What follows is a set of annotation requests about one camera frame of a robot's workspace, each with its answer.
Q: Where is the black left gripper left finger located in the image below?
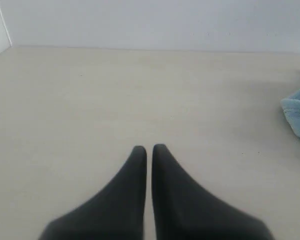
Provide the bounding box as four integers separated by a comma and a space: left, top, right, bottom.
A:
39, 146, 147, 240

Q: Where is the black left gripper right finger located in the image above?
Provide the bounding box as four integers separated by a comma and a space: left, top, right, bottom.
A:
151, 144, 274, 240

